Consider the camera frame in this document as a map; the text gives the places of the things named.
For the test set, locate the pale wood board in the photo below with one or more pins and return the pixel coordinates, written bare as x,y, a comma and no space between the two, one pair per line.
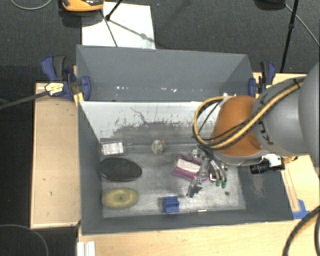
56,155

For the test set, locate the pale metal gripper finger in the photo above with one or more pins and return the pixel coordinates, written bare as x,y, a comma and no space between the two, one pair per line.
192,188
198,189

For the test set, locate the grey speckled ball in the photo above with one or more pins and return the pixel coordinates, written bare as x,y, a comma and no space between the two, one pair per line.
158,147

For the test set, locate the yellow-green round sponge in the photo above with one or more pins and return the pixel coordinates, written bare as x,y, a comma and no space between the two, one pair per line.
120,198

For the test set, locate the blue block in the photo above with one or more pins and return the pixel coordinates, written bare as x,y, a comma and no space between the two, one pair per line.
170,204

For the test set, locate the purple and pink packet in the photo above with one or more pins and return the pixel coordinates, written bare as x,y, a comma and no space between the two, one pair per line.
186,168

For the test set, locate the black cylinder on white bracket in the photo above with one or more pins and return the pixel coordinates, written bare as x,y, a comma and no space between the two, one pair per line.
261,167

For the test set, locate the black oval disc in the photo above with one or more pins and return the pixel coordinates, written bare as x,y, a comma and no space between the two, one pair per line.
120,169

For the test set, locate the grey metal bin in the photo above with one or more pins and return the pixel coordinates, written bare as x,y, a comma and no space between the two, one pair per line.
155,75

